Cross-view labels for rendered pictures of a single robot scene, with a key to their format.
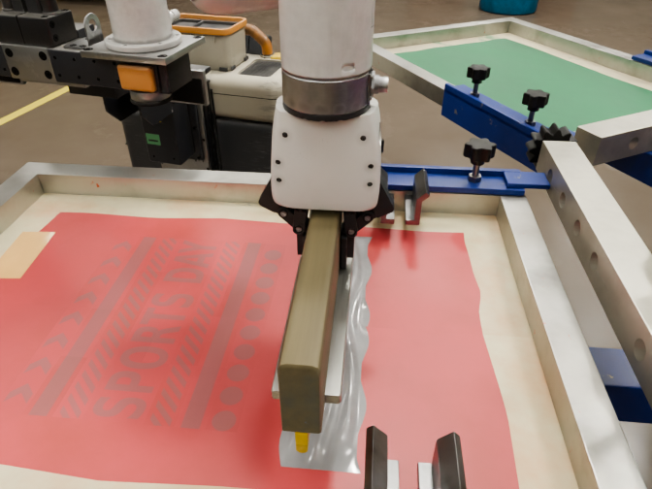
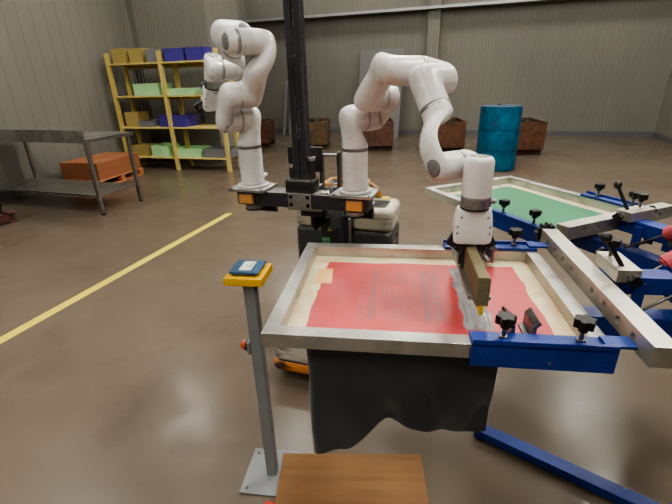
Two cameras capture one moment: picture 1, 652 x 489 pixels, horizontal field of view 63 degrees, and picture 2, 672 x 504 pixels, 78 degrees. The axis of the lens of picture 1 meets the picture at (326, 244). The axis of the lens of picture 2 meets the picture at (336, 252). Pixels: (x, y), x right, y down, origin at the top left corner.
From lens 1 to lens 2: 72 cm
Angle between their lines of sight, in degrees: 13
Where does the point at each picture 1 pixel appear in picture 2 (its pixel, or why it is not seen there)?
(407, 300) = (495, 288)
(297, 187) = (463, 235)
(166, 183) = (374, 249)
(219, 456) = (443, 327)
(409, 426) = not seen: hidden behind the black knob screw
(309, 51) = (475, 191)
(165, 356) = (407, 304)
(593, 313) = not seen: hidden behind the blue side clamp
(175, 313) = (402, 292)
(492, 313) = (532, 291)
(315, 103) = (475, 206)
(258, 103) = (379, 221)
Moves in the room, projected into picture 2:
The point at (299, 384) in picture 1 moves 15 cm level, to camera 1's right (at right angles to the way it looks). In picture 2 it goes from (484, 285) to (550, 284)
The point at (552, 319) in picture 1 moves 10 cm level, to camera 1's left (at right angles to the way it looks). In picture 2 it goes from (557, 288) to (520, 288)
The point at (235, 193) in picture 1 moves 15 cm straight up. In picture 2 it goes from (405, 253) to (407, 212)
